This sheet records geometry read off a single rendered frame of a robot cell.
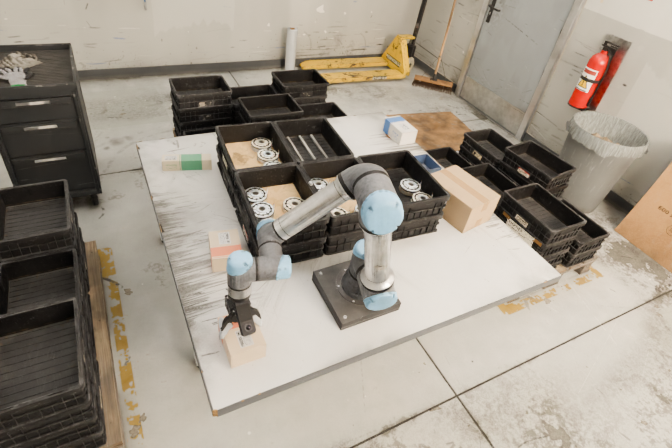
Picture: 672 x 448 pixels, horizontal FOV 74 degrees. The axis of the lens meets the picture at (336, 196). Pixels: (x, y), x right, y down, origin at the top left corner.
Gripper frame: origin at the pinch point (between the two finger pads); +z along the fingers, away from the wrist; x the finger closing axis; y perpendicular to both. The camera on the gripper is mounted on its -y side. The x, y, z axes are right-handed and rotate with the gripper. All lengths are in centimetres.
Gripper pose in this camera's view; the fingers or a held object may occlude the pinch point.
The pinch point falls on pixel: (241, 334)
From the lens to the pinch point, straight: 162.1
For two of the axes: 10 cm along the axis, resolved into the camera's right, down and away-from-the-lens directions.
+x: -8.8, 1.8, -4.3
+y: -4.5, -5.9, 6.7
